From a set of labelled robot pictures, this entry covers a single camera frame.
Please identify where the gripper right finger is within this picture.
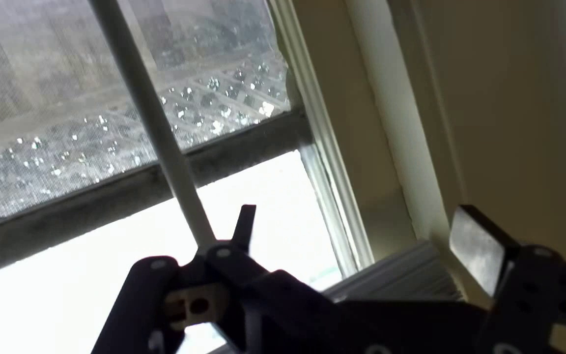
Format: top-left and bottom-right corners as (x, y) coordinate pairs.
(449, 205), (566, 354)

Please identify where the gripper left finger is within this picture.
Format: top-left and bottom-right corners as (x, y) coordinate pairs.
(91, 205), (342, 354)

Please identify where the white window blind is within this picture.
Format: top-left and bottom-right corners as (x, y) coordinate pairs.
(323, 240), (463, 302)

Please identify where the window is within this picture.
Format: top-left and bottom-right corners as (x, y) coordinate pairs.
(0, 0), (375, 354)

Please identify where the white blind wand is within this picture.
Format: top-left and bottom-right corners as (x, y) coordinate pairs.
(88, 0), (216, 248)

